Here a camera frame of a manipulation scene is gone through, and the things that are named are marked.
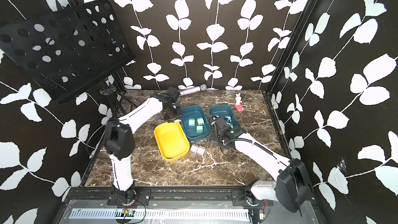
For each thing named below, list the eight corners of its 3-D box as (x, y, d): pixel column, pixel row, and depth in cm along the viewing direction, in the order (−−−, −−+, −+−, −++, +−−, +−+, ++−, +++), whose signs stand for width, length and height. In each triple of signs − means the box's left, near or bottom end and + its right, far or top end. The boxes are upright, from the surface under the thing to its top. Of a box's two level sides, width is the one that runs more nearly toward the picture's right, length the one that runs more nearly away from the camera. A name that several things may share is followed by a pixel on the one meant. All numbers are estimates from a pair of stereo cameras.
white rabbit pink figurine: (237, 112, 111) (239, 104, 104) (233, 101, 117) (234, 93, 110) (242, 111, 111) (245, 103, 104) (238, 100, 118) (240, 93, 111)
